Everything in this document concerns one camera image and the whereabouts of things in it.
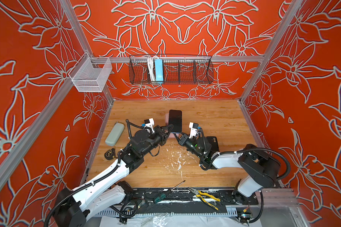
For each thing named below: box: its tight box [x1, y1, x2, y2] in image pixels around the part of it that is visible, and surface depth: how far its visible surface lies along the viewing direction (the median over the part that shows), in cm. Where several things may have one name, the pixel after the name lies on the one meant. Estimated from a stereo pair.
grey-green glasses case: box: [105, 122, 125, 147], surface depth 94 cm
